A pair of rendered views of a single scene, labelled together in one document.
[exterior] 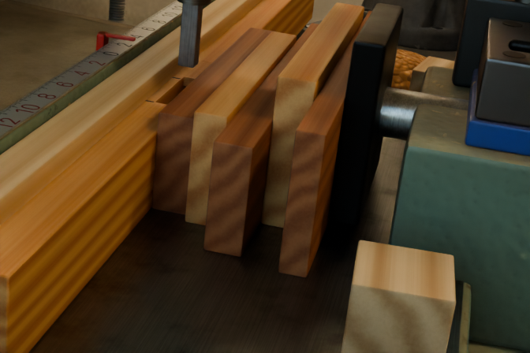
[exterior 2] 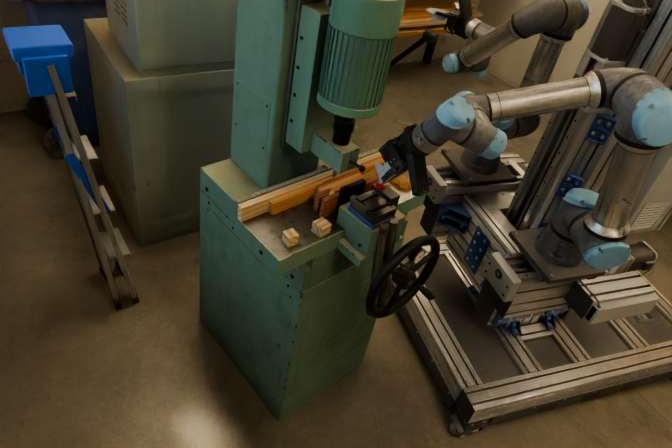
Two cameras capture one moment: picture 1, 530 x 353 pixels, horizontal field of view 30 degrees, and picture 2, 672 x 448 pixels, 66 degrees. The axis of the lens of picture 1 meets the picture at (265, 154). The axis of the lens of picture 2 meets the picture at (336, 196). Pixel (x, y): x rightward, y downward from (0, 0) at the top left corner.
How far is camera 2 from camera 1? 1.14 m
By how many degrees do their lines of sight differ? 31
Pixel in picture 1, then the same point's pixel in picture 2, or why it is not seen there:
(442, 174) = (342, 212)
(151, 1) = (519, 75)
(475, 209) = (345, 219)
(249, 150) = (318, 198)
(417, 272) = (323, 223)
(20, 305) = (275, 207)
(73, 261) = (288, 204)
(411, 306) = (317, 227)
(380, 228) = not seen: hidden behind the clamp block
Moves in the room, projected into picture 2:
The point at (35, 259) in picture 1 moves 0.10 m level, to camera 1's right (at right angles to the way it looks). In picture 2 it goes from (279, 203) to (306, 221)
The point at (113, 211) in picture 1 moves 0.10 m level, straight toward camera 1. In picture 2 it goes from (300, 198) to (280, 215)
